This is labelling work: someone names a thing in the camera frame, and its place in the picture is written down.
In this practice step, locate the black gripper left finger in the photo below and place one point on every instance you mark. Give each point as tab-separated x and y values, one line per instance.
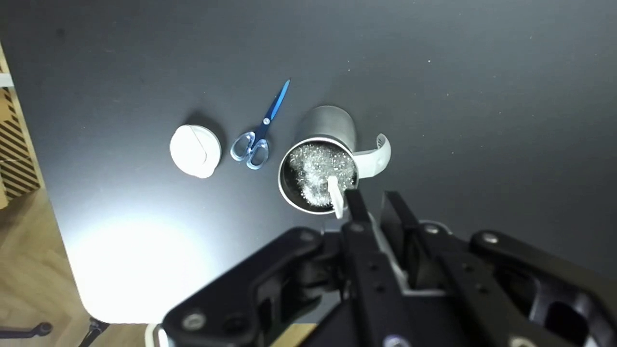
367	271

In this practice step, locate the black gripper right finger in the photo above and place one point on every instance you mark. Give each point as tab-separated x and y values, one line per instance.
514	282

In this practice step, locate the white bottle brush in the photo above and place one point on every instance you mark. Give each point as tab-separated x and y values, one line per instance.
315	167

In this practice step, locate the blue scissors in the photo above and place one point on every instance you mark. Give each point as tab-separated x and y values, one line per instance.
267	120

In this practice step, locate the white round lid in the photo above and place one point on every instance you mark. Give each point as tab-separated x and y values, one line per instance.
194	151

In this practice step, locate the wooden slatted panel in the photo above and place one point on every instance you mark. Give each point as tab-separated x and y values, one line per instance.
16	142

